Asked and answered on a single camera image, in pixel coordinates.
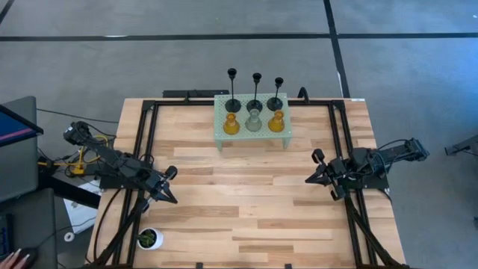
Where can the tall black candlestick holder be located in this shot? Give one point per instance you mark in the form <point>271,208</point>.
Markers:
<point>232,105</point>

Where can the black aluminium table frame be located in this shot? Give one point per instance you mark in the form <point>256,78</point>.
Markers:
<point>179,102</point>

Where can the black side desk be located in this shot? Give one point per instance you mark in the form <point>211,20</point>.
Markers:
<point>33,224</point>

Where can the person's hand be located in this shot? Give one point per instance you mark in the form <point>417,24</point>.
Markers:
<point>13,262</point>

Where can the white pot with succulent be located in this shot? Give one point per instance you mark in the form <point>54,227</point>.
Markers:
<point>150,239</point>

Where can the short black candlestick holder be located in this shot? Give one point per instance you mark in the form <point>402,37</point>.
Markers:
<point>275,104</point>

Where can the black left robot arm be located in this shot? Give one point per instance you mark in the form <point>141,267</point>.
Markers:
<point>112,158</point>

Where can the medium black candlestick holder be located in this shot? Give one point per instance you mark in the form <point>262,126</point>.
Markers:
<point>254,105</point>

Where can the grey monitor with blue screen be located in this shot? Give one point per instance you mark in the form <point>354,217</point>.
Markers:
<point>18,168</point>

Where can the black frame clip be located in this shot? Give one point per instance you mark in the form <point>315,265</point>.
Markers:
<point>288,266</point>
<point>199,266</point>

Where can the white paper sheet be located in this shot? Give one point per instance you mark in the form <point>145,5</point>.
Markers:
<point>80,214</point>

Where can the black computer mouse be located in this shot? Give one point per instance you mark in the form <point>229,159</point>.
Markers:
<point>29,255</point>

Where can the yellow clamp stand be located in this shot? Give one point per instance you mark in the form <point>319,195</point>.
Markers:
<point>80,164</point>

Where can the clear ribbed glass candle holder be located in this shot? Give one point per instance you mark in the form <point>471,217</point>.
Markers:
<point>254,122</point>

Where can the amber ribbed glass candle holder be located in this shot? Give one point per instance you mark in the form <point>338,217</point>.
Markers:
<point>276,123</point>
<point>231,126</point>

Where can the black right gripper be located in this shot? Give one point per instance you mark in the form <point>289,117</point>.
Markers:
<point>336,170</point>

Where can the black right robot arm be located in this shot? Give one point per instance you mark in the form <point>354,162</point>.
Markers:
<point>392,155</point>

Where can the grey stand foot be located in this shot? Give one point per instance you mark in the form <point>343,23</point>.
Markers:
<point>461,147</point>

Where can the black keyboard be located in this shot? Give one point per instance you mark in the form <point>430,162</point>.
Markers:
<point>4,235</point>

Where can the white tape roll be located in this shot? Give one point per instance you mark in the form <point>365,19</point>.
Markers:
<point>65,237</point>

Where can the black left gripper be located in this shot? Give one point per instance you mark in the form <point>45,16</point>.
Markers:
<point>158,179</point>

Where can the mint green perforated metal shelf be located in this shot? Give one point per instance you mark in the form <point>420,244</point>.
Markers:
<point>219,119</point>

